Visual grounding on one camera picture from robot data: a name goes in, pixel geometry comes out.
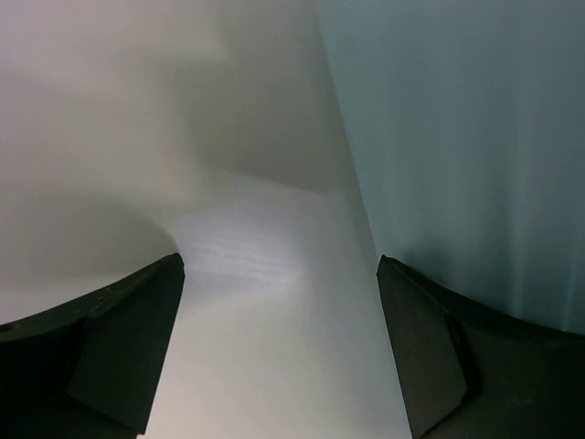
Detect light blue suitcase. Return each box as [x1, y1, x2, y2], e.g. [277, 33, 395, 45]
[319, 1, 584, 333]

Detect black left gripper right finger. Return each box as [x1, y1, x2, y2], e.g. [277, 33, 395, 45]
[377, 257, 584, 438]

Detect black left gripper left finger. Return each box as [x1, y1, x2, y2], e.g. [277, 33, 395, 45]
[1, 253, 185, 438]

